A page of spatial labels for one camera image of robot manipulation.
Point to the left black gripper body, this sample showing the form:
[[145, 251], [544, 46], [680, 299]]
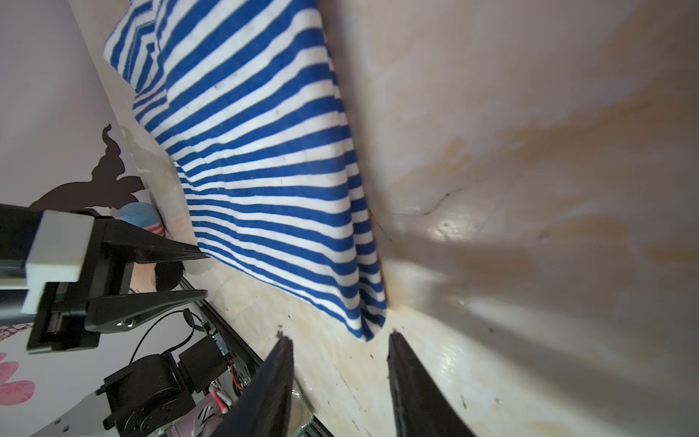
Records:
[[59, 324]]

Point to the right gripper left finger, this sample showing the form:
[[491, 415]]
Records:
[[265, 407]]

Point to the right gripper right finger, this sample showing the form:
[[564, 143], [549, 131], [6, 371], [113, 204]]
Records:
[[419, 407]]

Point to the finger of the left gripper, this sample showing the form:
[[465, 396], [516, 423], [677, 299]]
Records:
[[121, 313], [144, 247]]

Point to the blue white striped tank top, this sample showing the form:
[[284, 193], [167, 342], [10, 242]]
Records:
[[243, 97]]

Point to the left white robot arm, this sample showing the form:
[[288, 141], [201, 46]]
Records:
[[159, 388]]

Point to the plush doll head toy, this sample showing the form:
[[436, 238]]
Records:
[[151, 274]]

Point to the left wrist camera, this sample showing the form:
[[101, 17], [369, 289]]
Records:
[[57, 254]]

